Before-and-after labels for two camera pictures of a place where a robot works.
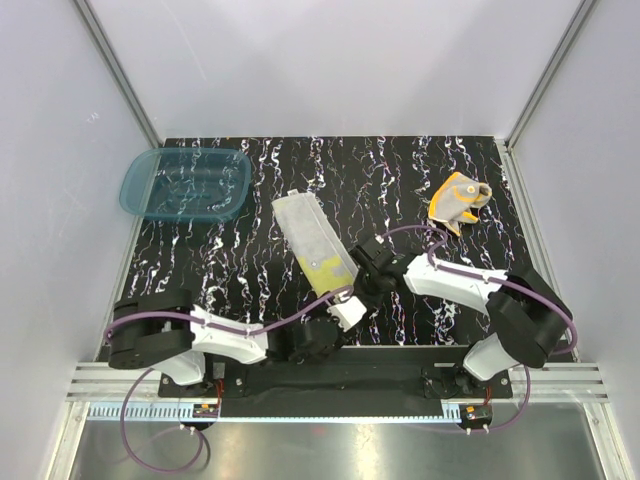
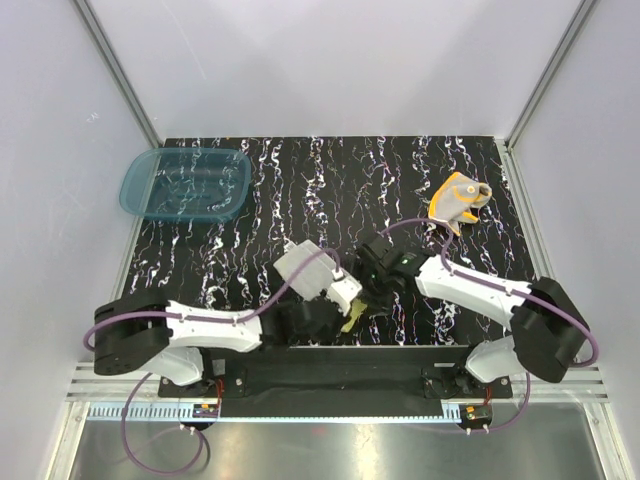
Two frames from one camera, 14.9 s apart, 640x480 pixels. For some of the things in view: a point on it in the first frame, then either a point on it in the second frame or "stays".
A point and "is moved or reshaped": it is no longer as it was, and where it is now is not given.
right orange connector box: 475,415 stays
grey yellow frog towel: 317,244 is moved or reshaped
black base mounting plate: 401,382 stays
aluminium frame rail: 109,394 stays
